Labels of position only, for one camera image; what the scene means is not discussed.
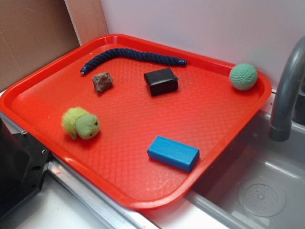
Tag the black rectangular block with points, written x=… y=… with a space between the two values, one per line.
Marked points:
x=161 y=81

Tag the brown cardboard panel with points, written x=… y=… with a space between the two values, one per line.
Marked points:
x=34 y=33

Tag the grey sink basin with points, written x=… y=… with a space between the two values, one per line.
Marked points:
x=256 y=183

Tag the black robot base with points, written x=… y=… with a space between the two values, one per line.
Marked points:
x=23 y=163

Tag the blue rectangular block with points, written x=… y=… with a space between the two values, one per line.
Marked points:
x=173 y=153

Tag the brown rough rock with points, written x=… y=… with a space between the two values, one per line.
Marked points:
x=102 y=82

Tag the grey faucet spout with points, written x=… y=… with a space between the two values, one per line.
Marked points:
x=289 y=102

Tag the green plush toy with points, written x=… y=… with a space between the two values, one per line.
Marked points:
x=77 y=122

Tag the red plastic tray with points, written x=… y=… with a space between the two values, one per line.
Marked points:
x=206 y=112

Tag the green knitted ball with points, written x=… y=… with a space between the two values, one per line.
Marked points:
x=243 y=76

